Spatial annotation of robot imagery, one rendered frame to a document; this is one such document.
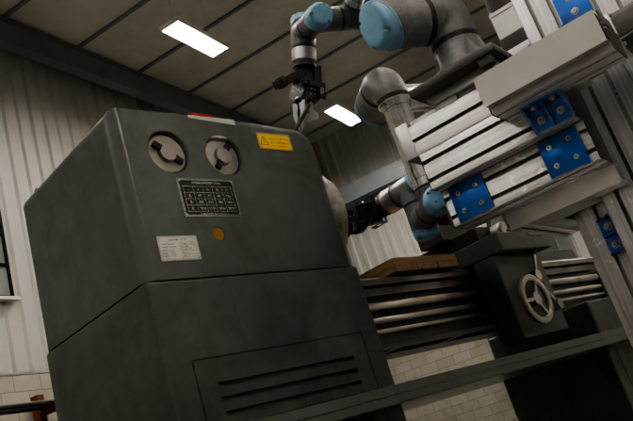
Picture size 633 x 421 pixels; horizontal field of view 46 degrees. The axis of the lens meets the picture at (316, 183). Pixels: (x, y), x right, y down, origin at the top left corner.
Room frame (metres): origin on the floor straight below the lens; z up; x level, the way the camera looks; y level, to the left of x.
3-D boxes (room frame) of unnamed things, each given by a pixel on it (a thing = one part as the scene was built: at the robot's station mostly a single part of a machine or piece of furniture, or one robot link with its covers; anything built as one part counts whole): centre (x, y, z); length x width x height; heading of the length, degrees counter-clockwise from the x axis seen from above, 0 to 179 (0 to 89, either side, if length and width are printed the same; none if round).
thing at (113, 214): (1.76, 0.35, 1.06); 0.59 x 0.48 x 0.39; 137
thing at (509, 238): (2.53, -0.38, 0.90); 0.53 x 0.30 x 0.06; 47
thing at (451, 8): (1.61, -0.41, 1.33); 0.13 x 0.12 x 0.14; 114
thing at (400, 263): (2.28, -0.11, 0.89); 0.36 x 0.30 x 0.04; 47
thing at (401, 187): (2.05, -0.25, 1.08); 0.11 x 0.08 x 0.09; 46
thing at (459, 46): (1.61, -0.42, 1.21); 0.15 x 0.15 x 0.10
